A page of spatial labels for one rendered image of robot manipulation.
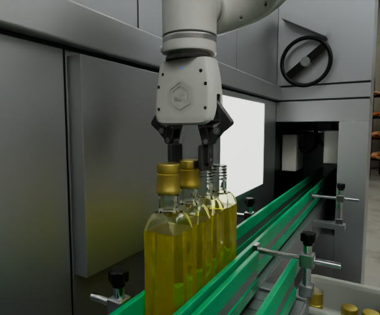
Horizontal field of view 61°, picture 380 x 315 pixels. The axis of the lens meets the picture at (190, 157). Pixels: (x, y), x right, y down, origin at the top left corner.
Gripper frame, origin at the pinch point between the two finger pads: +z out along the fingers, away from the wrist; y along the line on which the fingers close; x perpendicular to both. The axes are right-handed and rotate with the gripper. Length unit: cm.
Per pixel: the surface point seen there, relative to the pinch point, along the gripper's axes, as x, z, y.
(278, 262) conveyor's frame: 34.1, 29.1, 5.3
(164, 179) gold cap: -7.5, 2.5, 0.4
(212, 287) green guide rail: -0.2, 20.5, 4.1
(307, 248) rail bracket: 19.4, 18.6, 14.7
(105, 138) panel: -6.4, -3.1, -12.0
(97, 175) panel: -8.4, 2.7, -11.9
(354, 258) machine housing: 104, 51, 18
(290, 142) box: 116, 3, -12
